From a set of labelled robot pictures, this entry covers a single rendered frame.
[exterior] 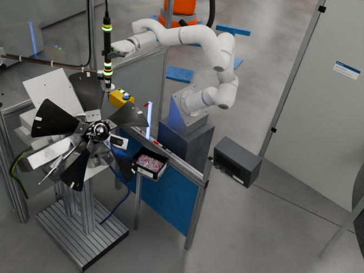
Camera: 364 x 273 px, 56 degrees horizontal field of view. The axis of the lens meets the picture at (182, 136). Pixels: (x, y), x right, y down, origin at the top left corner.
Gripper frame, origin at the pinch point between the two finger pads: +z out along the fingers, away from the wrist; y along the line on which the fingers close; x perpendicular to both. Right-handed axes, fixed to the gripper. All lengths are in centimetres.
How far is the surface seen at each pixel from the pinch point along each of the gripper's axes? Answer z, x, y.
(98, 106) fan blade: 3.4, -35.1, 5.4
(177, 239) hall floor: -35, -165, -43
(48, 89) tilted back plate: 15, -36, 37
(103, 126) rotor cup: 7.8, -41.7, -4.2
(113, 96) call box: -31, -59, 33
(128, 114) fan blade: -15.5, -47.3, 0.5
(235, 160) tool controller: -29, -42, -72
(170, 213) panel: -35, -140, -31
